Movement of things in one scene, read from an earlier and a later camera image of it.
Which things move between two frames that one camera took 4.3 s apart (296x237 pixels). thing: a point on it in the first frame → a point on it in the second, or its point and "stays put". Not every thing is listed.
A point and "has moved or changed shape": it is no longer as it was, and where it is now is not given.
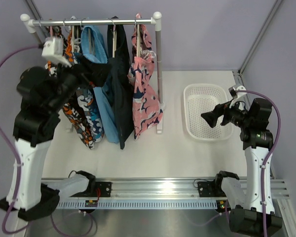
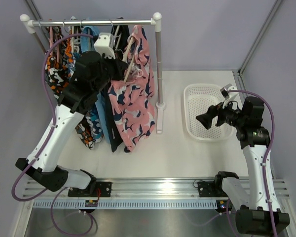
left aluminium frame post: x=34 y=10 stays put
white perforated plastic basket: x=199 y=98 stays put
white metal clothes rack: x=156 y=19 stays put
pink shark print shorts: x=147 y=110 has moved or changed shape
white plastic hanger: x=75 y=41 stays put
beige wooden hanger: x=138 y=17 → x=131 y=61
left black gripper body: x=91 y=76 → x=110 y=67
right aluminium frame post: x=274 y=10 stays put
